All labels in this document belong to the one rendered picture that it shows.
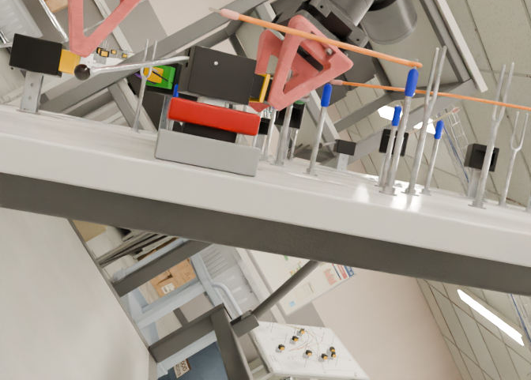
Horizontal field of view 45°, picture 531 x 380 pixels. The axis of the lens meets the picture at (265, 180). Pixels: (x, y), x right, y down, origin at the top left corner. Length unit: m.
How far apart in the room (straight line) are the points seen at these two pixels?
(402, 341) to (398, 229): 10.04
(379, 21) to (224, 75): 0.20
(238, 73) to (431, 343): 10.14
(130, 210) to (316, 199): 0.17
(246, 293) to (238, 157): 4.41
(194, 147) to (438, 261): 0.24
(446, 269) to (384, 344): 9.75
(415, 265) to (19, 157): 0.31
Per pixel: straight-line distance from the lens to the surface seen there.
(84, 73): 0.55
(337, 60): 0.58
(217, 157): 0.34
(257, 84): 0.57
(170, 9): 8.21
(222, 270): 4.66
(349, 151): 1.34
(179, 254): 1.57
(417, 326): 10.37
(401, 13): 0.69
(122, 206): 0.45
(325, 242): 0.47
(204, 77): 0.55
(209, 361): 5.15
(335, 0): 0.61
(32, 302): 0.96
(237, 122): 0.35
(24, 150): 0.32
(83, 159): 0.31
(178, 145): 0.34
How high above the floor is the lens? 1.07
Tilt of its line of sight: 6 degrees up
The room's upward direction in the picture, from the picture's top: 60 degrees clockwise
